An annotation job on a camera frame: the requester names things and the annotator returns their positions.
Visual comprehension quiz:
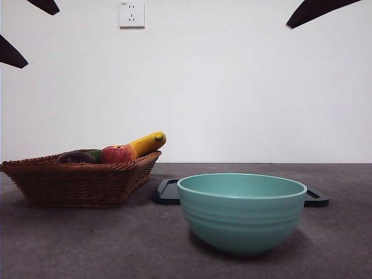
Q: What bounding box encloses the red yellow apple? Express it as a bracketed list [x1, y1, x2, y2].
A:
[101, 145, 139, 164]

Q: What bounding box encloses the yellow banana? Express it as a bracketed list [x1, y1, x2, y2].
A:
[127, 131, 167, 158]

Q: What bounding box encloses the brown wicker basket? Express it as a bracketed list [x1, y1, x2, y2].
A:
[0, 148, 162, 209]

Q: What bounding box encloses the teal ribbed bowl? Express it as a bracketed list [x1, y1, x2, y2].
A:
[176, 173, 308, 256]

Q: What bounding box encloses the green avocado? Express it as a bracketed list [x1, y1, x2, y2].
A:
[86, 149, 103, 164]

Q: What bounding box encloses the white wall socket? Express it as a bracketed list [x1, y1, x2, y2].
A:
[119, 1, 145, 29]

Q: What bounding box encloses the dark teal rectangular tray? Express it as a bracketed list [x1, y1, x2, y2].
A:
[152, 178, 331, 208]

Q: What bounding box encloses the dark red plum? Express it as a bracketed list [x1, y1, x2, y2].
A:
[56, 151, 96, 164]

